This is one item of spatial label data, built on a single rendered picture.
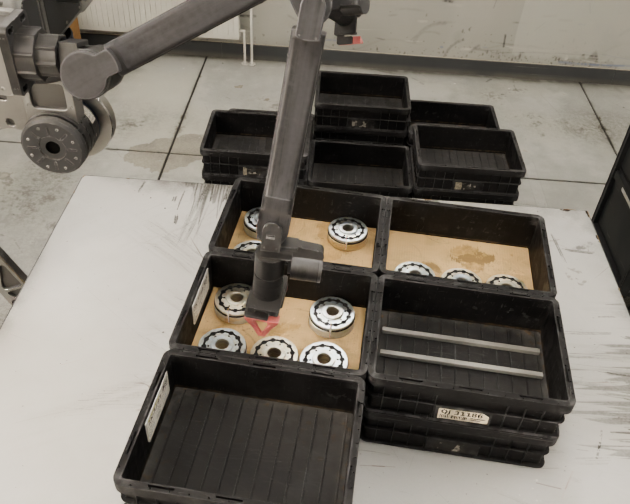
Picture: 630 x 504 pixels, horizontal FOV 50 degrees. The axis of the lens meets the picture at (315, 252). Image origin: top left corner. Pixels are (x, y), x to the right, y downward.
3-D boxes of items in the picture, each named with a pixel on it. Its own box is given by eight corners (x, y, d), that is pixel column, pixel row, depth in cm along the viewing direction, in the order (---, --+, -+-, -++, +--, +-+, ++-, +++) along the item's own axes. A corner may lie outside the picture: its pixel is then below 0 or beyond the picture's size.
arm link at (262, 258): (257, 235, 126) (253, 256, 122) (294, 240, 126) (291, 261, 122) (255, 262, 131) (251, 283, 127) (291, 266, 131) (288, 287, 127)
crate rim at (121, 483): (111, 491, 114) (109, 484, 112) (166, 355, 136) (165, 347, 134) (348, 531, 110) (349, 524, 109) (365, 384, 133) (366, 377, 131)
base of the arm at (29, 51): (32, 73, 120) (16, 7, 113) (77, 77, 120) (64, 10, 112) (13, 97, 114) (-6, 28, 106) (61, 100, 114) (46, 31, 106)
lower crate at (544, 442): (356, 444, 146) (361, 411, 138) (368, 340, 169) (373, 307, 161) (544, 473, 143) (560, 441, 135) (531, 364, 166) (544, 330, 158)
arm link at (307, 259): (267, 205, 127) (263, 221, 119) (328, 213, 127) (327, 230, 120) (261, 263, 132) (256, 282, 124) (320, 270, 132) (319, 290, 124)
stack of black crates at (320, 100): (309, 192, 308) (314, 103, 278) (313, 155, 331) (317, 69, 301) (397, 198, 308) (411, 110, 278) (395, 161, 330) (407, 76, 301)
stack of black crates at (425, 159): (401, 256, 278) (418, 164, 248) (398, 211, 300) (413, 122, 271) (499, 263, 277) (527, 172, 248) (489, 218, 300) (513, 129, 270)
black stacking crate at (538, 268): (373, 309, 162) (379, 274, 154) (382, 231, 184) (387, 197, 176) (542, 333, 159) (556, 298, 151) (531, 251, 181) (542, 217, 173)
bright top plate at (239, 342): (192, 361, 141) (191, 359, 141) (205, 326, 149) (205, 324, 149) (239, 369, 140) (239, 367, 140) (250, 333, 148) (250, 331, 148)
